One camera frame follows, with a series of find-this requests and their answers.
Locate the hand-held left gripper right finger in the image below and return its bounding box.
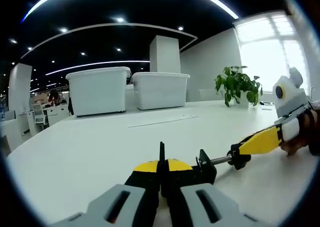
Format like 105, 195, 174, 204
166, 158, 271, 227

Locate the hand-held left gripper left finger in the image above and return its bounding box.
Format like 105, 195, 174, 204
49, 159, 161, 227

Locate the black clamp fixture with clip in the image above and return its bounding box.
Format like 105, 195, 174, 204
159, 141, 252, 198

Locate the white desk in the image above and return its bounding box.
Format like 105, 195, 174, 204
6, 99, 318, 225

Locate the person's right hand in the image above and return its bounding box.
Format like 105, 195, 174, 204
279, 108, 320, 157

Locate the potted green plant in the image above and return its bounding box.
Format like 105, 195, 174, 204
214, 65, 264, 108

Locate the wide white storage box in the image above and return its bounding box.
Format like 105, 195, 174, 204
131, 71, 191, 111

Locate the white mesh office chair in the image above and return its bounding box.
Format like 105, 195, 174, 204
32, 103, 50, 125

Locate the tall white storage box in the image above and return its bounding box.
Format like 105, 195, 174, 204
65, 66, 132, 117

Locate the long curved ceiling light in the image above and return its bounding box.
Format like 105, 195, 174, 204
23, 0, 240, 23

